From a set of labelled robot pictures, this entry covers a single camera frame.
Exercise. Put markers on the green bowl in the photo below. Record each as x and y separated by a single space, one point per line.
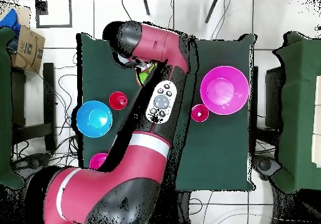
145 76

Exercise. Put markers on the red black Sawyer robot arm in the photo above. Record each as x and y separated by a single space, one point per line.
125 178

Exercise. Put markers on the red cup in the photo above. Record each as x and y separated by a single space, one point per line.
116 101
199 113

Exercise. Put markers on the grey chair leg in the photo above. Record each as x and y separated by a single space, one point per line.
146 7
211 10

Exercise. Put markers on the large blue bowl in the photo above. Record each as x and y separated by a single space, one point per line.
94 118

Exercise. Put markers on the black metal stand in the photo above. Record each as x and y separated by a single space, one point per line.
49 96
273 96

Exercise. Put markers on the large pink bowl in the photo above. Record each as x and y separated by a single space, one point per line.
224 90

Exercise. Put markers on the small red bowl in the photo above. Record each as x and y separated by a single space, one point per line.
96 161

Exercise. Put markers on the printed cardboard box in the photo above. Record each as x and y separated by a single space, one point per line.
27 48

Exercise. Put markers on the plain cardboard box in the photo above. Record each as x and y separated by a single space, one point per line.
23 14

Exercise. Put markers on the dark green tablecloth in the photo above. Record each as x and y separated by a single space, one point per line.
220 146

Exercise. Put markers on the blue bag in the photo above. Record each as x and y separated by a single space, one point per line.
10 20

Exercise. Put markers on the green cloth covered table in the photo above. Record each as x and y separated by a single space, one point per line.
5 108
298 108

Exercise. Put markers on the white box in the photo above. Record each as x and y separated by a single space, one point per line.
317 108

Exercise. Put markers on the black pedestal foot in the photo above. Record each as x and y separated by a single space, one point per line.
30 162
265 165

